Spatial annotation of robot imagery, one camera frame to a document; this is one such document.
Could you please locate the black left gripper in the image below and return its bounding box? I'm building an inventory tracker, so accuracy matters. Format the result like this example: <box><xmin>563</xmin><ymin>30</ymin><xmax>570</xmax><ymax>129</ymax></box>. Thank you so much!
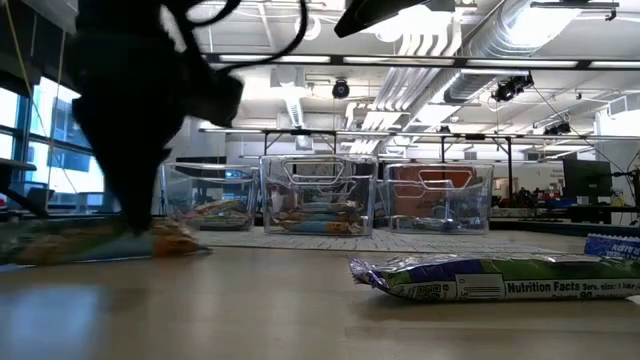
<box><xmin>66</xmin><ymin>0</ymin><xmax>246</xmax><ymax>236</ymax></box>

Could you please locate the long ceiling light bar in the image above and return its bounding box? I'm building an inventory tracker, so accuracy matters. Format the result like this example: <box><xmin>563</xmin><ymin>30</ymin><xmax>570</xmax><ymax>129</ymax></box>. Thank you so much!
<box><xmin>207</xmin><ymin>51</ymin><xmax>626</xmax><ymax>70</ymax></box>

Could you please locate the large window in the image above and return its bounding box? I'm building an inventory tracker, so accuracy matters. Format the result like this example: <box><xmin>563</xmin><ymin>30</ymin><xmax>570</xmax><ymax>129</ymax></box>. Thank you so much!
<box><xmin>0</xmin><ymin>74</ymin><xmax>121</xmax><ymax>214</ymax></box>

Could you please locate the clear plastic bin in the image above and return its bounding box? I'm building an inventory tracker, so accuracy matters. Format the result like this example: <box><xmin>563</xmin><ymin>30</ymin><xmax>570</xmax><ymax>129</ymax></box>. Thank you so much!
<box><xmin>160</xmin><ymin>162</ymin><xmax>261</xmax><ymax>233</ymax></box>
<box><xmin>382</xmin><ymin>162</ymin><xmax>495</xmax><ymax>236</ymax></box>
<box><xmin>259</xmin><ymin>154</ymin><xmax>380</xmax><ymax>238</ymax></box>

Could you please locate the long hanging light strip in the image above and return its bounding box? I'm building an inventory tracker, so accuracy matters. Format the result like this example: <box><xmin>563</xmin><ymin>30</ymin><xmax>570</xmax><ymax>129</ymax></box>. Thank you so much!
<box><xmin>198</xmin><ymin>127</ymin><xmax>632</xmax><ymax>142</ymax></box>

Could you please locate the orange cabinet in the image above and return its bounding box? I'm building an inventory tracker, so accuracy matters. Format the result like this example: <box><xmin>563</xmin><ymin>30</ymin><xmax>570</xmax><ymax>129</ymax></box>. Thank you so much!
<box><xmin>389</xmin><ymin>165</ymin><xmax>474</xmax><ymax>221</ymax></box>

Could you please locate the black desk monitor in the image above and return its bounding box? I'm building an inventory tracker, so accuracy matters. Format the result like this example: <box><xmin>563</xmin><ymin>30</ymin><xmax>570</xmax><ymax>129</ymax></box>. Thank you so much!
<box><xmin>562</xmin><ymin>158</ymin><xmax>614</xmax><ymax>199</ymax></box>

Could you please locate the white ceiling ring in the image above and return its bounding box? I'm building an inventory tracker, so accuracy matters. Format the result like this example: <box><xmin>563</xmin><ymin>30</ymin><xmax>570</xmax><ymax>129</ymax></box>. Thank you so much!
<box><xmin>294</xmin><ymin>13</ymin><xmax>323</xmax><ymax>42</ymax></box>

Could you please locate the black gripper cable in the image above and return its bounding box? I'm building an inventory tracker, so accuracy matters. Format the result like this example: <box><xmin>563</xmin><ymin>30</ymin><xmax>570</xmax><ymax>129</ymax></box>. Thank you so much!
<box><xmin>169</xmin><ymin>0</ymin><xmax>309</xmax><ymax>77</ymax></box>

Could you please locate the silver ventilation duct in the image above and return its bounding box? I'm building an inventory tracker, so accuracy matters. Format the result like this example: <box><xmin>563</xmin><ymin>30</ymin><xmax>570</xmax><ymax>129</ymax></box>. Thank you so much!
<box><xmin>442</xmin><ymin>0</ymin><xmax>559</xmax><ymax>105</ymax></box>

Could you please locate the black overhead frame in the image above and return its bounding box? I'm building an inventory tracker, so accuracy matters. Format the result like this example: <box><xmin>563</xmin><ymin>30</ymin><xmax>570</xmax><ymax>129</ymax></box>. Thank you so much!
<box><xmin>438</xmin><ymin>132</ymin><xmax>516</xmax><ymax>189</ymax></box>
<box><xmin>259</xmin><ymin>128</ymin><xmax>339</xmax><ymax>157</ymax></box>

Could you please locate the grey frame post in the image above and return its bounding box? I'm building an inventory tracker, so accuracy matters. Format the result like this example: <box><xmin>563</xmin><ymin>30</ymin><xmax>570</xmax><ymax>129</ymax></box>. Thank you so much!
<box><xmin>621</xmin><ymin>0</ymin><xmax>640</xmax><ymax>224</ymax></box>

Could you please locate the black table rail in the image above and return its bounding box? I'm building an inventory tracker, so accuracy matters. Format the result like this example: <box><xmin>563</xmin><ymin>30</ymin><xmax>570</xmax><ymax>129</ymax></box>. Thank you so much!
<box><xmin>492</xmin><ymin>218</ymin><xmax>640</xmax><ymax>236</ymax></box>

